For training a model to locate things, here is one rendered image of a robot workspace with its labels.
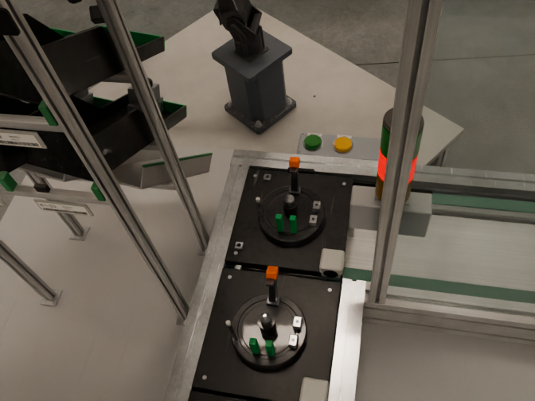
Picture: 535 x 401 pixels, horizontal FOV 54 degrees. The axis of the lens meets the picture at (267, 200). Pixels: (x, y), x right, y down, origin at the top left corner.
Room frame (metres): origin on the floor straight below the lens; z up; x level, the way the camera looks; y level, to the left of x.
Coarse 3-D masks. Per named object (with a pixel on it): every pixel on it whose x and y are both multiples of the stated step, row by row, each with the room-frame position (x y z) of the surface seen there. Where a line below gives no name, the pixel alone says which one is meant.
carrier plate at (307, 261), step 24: (264, 192) 0.68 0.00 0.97; (336, 192) 0.65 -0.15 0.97; (240, 216) 0.63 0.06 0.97; (336, 216) 0.58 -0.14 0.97; (240, 240) 0.57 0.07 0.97; (264, 240) 0.56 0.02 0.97; (312, 240) 0.54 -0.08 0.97; (336, 240) 0.53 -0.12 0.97; (240, 264) 0.52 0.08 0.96; (264, 264) 0.50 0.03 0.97; (288, 264) 0.49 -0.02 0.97; (312, 264) 0.48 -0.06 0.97
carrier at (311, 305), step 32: (224, 288) 0.47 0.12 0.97; (256, 288) 0.46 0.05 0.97; (288, 288) 0.44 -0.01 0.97; (320, 288) 0.43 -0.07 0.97; (224, 320) 0.40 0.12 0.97; (256, 320) 0.38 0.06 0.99; (288, 320) 0.37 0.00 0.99; (320, 320) 0.37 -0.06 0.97; (224, 352) 0.34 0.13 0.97; (256, 352) 0.32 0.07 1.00; (288, 352) 0.31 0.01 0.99; (320, 352) 0.31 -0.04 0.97; (192, 384) 0.29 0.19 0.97; (224, 384) 0.28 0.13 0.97; (256, 384) 0.27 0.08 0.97; (288, 384) 0.26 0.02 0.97; (320, 384) 0.25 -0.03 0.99
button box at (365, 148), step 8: (304, 136) 0.83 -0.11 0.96; (320, 136) 0.82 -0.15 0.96; (328, 136) 0.82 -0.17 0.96; (336, 136) 0.81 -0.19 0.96; (344, 136) 0.81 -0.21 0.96; (352, 136) 0.80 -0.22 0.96; (304, 144) 0.80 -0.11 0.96; (328, 144) 0.79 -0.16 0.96; (352, 144) 0.78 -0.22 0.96; (360, 144) 0.77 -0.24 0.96; (368, 144) 0.77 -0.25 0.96; (376, 144) 0.76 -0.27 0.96; (304, 152) 0.78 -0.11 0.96; (312, 152) 0.78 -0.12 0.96; (320, 152) 0.77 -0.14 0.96; (328, 152) 0.77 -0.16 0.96; (336, 152) 0.76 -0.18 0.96; (344, 152) 0.76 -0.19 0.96; (352, 152) 0.75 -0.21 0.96; (360, 152) 0.75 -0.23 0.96; (368, 152) 0.75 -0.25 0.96; (376, 152) 0.74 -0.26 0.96; (376, 160) 0.72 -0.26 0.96
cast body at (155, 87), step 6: (150, 84) 0.75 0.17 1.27; (156, 84) 0.76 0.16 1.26; (132, 90) 0.74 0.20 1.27; (156, 90) 0.75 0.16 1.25; (132, 96) 0.74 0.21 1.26; (156, 96) 0.74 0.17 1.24; (132, 102) 0.73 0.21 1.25; (138, 102) 0.73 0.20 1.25; (162, 102) 0.76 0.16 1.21; (132, 108) 0.72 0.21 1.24; (138, 108) 0.72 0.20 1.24; (162, 108) 0.75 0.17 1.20
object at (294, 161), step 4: (292, 160) 0.67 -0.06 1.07; (296, 160) 0.67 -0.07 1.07; (292, 164) 0.67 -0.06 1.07; (296, 164) 0.66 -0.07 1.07; (292, 168) 0.66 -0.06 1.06; (296, 168) 0.66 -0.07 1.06; (292, 172) 0.65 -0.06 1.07; (296, 172) 0.66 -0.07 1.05; (292, 176) 0.66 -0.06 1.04; (296, 176) 0.66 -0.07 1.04; (292, 180) 0.66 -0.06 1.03; (296, 180) 0.65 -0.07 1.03; (292, 184) 0.65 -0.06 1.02; (296, 184) 0.65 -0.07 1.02; (292, 188) 0.65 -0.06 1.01; (296, 188) 0.65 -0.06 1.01
